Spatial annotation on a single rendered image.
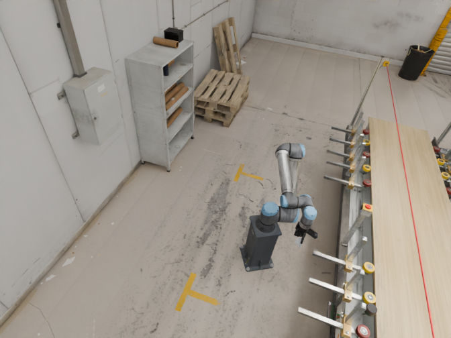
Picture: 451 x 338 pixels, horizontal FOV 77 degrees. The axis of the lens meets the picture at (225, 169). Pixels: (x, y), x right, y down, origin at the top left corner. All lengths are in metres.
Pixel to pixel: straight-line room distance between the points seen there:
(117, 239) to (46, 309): 0.88
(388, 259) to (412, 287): 0.23
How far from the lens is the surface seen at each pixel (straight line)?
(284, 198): 2.15
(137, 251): 3.38
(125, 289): 3.19
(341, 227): 2.96
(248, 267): 3.19
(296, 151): 2.54
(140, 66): 3.41
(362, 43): 9.38
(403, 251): 2.80
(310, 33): 9.31
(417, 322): 2.51
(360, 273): 2.23
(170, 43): 3.74
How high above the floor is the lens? 2.84
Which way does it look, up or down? 43 degrees down
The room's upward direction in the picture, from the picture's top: 6 degrees clockwise
